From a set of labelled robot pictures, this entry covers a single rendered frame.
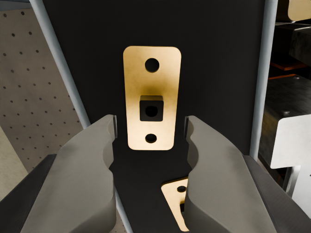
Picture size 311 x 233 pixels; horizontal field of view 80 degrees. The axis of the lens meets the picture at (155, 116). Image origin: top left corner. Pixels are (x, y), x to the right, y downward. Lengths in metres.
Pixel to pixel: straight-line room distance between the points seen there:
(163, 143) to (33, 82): 0.62
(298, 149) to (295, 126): 0.04
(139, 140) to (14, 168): 2.07
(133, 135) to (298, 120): 0.19
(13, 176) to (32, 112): 1.54
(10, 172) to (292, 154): 2.19
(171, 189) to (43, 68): 0.58
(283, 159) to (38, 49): 0.65
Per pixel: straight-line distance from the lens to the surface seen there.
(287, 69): 0.53
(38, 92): 0.74
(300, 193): 0.58
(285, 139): 0.27
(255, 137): 0.17
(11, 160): 2.14
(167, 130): 0.15
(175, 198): 0.21
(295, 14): 0.25
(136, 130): 0.15
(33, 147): 0.88
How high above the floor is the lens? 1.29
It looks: 61 degrees down
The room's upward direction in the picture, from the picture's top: 178 degrees clockwise
